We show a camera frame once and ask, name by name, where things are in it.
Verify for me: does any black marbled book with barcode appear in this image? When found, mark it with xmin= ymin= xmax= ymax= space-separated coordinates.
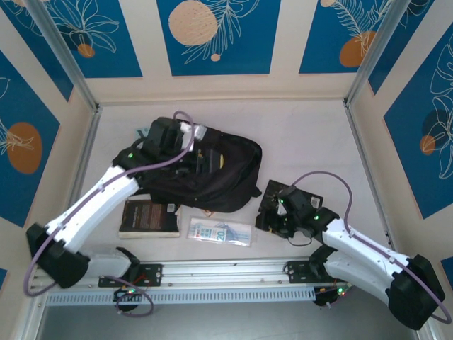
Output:
xmin=254 ymin=179 xmax=325 ymax=234

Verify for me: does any clear plastic pencil case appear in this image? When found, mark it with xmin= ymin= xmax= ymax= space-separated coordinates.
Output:
xmin=186 ymin=215 xmax=256 ymax=248

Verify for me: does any black fabric backpack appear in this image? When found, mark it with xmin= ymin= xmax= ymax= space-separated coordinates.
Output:
xmin=136 ymin=125 xmax=263 ymax=213

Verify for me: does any dark brown paperback book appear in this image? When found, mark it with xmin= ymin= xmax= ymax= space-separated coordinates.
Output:
xmin=118 ymin=199 xmax=183 ymax=240

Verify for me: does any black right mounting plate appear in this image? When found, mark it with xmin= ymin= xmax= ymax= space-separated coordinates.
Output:
xmin=285 ymin=260 xmax=333 ymax=284

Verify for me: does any black mounting plate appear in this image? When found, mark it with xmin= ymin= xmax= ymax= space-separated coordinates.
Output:
xmin=98 ymin=263 xmax=164 ymax=288
xmin=285 ymin=260 xmax=333 ymax=284

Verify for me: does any right controller circuit board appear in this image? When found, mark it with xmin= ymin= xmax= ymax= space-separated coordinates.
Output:
xmin=314 ymin=285 xmax=351 ymax=309

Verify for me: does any controller circuit board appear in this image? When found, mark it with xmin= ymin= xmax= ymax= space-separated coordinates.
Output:
xmin=314 ymin=285 xmax=351 ymax=309
xmin=113 ymin=287 xmax=142 ymax=302

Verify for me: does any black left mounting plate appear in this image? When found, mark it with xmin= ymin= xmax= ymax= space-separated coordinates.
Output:
xmin=98 ymin=263 xmax=164 ymax=288

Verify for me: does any left controller circuit board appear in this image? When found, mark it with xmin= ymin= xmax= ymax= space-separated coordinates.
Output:
xmin=113 ymin=287 xmax=142 ymax=302

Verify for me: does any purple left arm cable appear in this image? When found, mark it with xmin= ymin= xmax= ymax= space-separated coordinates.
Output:
xmin=23 ymin=110 xmax=195 ymax=318

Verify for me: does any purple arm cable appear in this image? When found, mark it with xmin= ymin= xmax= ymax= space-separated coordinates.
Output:
xmin=23 ymin=110 xmax=195 ymax=318
xmin=292 ymin=171 xmax=452 ymax=325

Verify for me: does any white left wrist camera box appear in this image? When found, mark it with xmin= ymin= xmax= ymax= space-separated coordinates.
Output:
xmin=179 ymin=122 xmax=208 ymax=142

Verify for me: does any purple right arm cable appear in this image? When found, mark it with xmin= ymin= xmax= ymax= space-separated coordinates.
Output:
xmin=292 ymin=171 xmax=452 ymax=325

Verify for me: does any aluminium table side rail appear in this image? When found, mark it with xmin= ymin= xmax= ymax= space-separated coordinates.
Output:
xmin=69 ymin=104 xmax=103 ymax=203
xmin=345 ymin=101 xmax=396 ymax=254

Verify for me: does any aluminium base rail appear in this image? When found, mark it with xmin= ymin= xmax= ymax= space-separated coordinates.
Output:
xmin=30 ymin=257 xmax=350 ymax=290

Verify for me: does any grey slotted cable duct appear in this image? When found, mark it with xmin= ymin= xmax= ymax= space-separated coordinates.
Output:
xmin=45 ymin=287 xmax=316 ymax=307

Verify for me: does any aluminium frame post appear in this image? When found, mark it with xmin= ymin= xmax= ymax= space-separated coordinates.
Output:
xmin=26 ymin=0 xmax=99 ymax=113
xmin=345 ymin=0 xmax=415 ymax=107

